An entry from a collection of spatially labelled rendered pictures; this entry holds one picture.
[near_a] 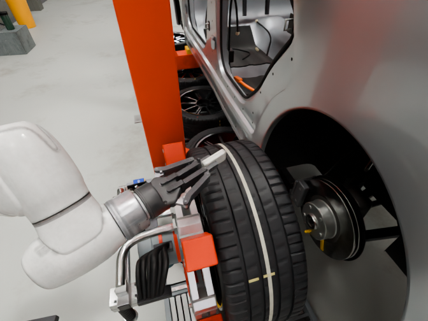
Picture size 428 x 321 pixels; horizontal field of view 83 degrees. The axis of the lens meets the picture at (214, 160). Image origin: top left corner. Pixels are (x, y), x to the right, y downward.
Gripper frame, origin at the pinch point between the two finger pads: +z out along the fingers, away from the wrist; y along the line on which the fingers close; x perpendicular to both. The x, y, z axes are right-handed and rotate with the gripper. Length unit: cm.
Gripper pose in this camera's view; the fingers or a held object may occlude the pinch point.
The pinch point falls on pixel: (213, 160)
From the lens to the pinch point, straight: 60.4
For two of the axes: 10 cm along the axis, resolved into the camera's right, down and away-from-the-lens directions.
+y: 6.5, 5.8, -4.8
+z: 7.6, -4.8, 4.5
